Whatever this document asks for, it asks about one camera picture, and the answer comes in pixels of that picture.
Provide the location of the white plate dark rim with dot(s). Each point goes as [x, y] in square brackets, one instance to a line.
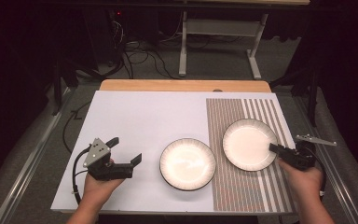
[187, 164]

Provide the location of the black metal stand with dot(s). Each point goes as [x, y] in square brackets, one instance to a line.
[313, 93]
[57, 90]

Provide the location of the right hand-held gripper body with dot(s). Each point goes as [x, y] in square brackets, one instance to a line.
[301, 155]

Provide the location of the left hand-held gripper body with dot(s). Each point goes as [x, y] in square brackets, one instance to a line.
[96, 154]

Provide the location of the striped placemat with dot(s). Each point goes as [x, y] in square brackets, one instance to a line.
[223, 186]

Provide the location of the wooden table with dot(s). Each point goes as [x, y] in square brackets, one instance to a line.
[183, 85]

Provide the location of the aluminium floor rail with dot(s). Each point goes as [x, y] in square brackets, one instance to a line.
[341, 186]
[28, 161]

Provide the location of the white table board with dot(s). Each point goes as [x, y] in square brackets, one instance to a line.
[136, 118]

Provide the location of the person's left hand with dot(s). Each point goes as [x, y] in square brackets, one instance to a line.
[101, 189]

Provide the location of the white metal desk frame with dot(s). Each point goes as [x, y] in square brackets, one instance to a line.
[220, 27]

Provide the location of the person's right hand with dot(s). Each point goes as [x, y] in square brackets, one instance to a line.
[304, 183]

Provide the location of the white plate grey rim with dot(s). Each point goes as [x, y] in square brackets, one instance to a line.
[249, 145]

